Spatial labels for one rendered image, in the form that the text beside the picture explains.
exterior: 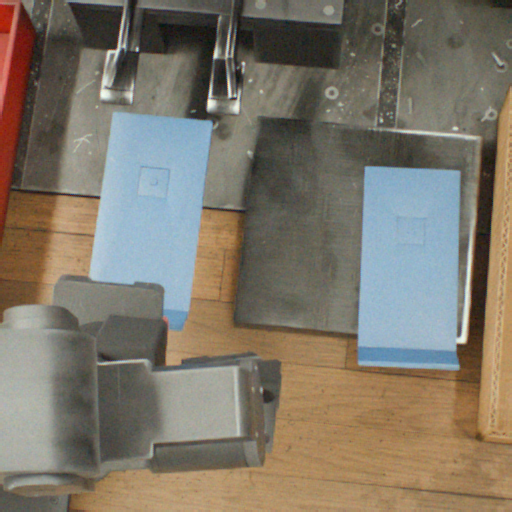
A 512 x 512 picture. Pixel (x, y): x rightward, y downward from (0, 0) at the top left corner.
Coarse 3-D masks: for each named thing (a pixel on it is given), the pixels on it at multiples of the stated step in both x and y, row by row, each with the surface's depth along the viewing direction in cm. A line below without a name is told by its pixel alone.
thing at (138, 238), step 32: (128, 128) 92; (160, 128) 92; (192, 128) 92; (128, 160) 91; (160, 160) 91; (192, 160) 91; (128, 192) 91; (192, 192) 91; (128, 224) 90; (160, 224) 90; (192, 224) 90; (96, 256) 90; (128, 256) 90; (160, 256) 90; (192, 256) 90
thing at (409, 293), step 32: (384, 192) 97; (416, 192) 97; (448, 192) 97; (384, 224) 97; (448, 224) 97; (384, 256) 96; (416, 256) 96; (448, 256) 96; (384, 288) 96; (416, 288) 95; (448, 288) 95; (384, 320) 95; (416, 320) 95; (448, 320) 95; (384, 352) 93; (416, 352) 94; (448, 352) 94
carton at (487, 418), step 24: (504, 120) 96; (504, 144) 95; (504, 168) 94; (504, 192) 92; (504, 216) 92; (504, 240) 91; (504, 264) 91; (504, 288) 90; (504, 312) 97; (504, 336) 96; (504, 360) 96; (480, 384) 95; (504, 384) 95; (480, 408) 94; (504, 408) 95; (480, 432) 92; (504, 432) 92
